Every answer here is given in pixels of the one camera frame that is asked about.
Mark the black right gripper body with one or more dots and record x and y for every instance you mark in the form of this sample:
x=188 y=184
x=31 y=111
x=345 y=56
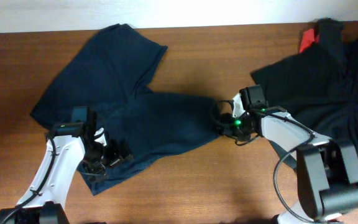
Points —
x=236 y=127

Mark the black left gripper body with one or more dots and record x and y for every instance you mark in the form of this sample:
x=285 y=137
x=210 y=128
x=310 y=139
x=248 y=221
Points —
x=97 y=158

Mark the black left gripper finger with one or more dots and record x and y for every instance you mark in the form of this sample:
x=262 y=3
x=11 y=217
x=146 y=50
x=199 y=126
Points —
x=117 y=153
x=125 y=151

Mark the navy blue shorts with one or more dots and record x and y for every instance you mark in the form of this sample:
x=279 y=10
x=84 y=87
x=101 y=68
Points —
x=111 y=75

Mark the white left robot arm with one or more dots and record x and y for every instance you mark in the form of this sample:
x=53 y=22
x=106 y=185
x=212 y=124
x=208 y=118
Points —
x=68 y=147

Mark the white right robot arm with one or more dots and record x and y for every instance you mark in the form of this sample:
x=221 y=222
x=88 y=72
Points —
x=326 y=169

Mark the dark green garment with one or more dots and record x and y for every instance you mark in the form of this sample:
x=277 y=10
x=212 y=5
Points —
x=316 y=86

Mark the red cloth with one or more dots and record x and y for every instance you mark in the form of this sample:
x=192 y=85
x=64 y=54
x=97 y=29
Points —
x=309 y=37

